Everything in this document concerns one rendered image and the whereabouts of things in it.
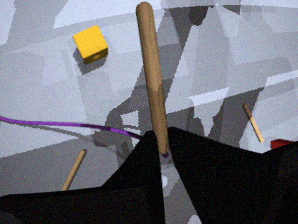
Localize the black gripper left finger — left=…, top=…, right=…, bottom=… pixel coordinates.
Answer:
left=0, top=131, right=166, bottom=224

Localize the thin wooden stick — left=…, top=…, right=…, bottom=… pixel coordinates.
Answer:
left=60, top=149, right=85, bottom=192
left=243, top=104, right=263, bottom=143

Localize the yellow wooden block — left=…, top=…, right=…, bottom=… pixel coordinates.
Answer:
left=73, top=26, right=109, bottom=65

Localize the wooden stick with purple string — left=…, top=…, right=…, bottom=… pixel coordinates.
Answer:
left=0, top=2, right=170, bottom=157

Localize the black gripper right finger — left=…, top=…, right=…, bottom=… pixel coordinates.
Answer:
left=168, top=127, right=298, bottom=224

